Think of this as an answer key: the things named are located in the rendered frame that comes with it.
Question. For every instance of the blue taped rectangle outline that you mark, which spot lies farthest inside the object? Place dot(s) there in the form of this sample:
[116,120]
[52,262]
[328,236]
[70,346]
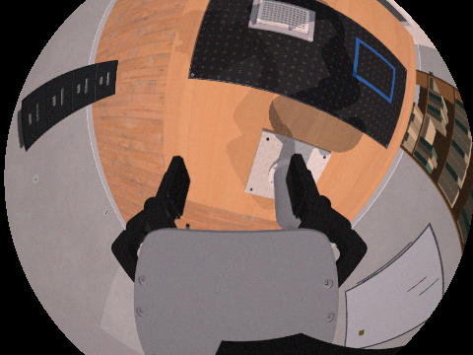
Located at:
[363,80]

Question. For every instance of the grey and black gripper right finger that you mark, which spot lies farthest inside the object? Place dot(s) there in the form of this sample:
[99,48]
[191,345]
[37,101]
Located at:
[305,199]

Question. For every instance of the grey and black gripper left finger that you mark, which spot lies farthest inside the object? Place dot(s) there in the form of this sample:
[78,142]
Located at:
[159,212]

